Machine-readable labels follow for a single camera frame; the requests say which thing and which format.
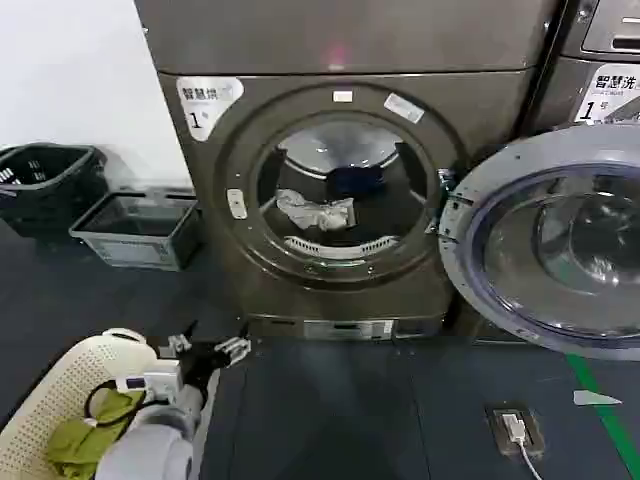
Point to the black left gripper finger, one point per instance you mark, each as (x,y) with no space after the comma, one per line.
(234,350)
(180,344)

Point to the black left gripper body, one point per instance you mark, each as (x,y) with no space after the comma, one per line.
(200,362)

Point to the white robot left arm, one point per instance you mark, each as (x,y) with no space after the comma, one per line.
(150,440)

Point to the grey plastic crate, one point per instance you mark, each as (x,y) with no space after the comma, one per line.
(130,247)

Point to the white perforated laundry basket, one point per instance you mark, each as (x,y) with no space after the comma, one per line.
(60,380)

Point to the green cloth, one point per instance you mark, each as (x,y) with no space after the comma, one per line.
(82,440)

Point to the white crumpled cloth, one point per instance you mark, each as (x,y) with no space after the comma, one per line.
(320,212)

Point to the black plastic laundry basket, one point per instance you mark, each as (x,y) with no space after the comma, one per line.
(45,190)

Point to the dark blue cloth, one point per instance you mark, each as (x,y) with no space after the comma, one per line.
(357,179)

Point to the metal floor socket plate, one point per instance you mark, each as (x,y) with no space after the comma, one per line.
(500,440)

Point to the round glass dryer door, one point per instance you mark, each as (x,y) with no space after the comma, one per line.
(500,240)

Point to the white plug adapter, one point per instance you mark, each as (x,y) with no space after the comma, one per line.
(514,427)

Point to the grey dryer with open drum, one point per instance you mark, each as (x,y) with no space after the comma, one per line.
(320,60)

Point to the white paper scrap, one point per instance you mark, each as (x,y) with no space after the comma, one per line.
(595,398)

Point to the grey machine with number sticker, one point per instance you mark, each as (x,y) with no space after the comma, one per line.
(565,90)

